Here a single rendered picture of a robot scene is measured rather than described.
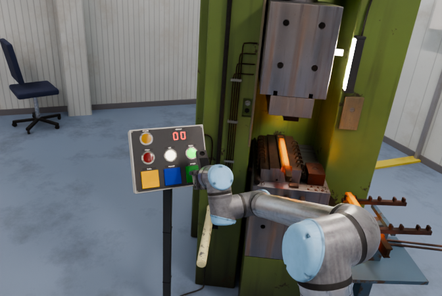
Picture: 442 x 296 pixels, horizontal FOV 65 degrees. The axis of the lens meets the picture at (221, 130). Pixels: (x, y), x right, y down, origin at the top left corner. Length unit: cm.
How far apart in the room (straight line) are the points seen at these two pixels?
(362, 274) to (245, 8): 132
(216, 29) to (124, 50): 354
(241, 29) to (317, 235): 115
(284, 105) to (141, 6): 373
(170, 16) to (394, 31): 382
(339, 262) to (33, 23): 473
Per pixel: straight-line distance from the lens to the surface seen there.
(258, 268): 207
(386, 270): 190
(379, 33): 179
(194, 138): 163
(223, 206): 128
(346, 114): 183
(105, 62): 517
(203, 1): 214
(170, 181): 159
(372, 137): 194
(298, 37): 157
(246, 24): 169
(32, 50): 516
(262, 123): 218
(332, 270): 79
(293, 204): 109
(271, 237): 194
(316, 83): 163
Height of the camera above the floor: 183
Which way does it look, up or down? 23 degrees down
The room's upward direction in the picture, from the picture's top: 4 degrees clockwise
